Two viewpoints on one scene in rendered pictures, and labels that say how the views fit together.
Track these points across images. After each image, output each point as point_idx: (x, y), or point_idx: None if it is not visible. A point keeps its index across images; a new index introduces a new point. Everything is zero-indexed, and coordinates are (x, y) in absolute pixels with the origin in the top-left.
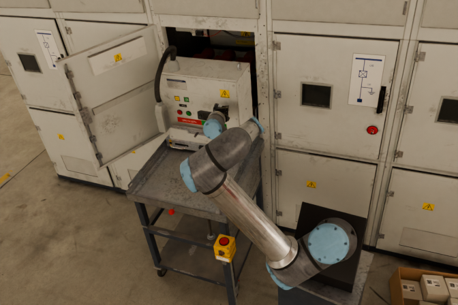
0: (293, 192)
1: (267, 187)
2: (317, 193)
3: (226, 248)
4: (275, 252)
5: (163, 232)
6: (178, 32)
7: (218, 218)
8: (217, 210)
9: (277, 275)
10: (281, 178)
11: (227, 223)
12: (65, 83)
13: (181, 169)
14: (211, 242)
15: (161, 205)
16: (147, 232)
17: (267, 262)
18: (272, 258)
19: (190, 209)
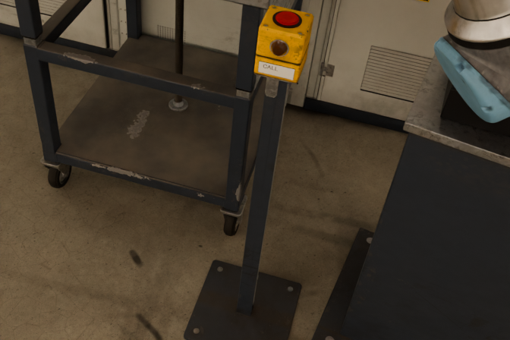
0: (373, 14)
1: (313, 4)
2: (430, 14)
3: (297, 34)
4: None
5: (80, 57)
6: None
7: None
8: None
9: (485, 69)
10: None
11: (261, 20)
12: None
13: None
14: (204, 82)
15: None
16: (35, 58)
17: (456, 33)
18: (491, 6)
19: None
